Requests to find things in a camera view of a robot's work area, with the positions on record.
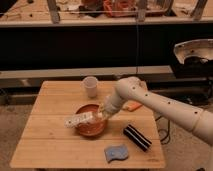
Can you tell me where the blue sponge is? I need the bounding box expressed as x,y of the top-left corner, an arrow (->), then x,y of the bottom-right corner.
104,144 -> 129,163

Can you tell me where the long wooden workbench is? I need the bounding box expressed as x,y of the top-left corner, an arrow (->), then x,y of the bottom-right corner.
0,0 -> 213,28

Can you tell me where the black white striped block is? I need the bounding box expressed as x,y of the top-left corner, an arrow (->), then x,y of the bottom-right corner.
123,125 -> 152,152

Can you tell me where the orange object on shelf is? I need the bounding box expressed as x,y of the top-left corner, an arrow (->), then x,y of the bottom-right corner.
103,0 -> 136,17

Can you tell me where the wooden table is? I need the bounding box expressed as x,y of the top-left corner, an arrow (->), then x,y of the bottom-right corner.
10,81 -> 165,170

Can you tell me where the white plastic bottle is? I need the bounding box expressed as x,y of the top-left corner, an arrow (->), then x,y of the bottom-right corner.
65,111 -> 99,128

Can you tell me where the silver robot base dome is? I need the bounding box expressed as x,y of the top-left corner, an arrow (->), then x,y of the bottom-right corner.
173,39 -> 213,64

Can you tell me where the white plastic cup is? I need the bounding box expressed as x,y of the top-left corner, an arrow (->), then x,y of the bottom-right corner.
82,76 -> 98,98

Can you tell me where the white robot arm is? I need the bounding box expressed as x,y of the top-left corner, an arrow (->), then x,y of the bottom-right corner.
100,77 -> 213,146

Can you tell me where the orange ceramic bowl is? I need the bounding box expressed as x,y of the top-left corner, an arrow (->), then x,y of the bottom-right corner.
76,104 -> 107,137

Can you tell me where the black cable on floor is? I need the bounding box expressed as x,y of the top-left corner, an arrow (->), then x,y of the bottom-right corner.
154,115 -> 172,145

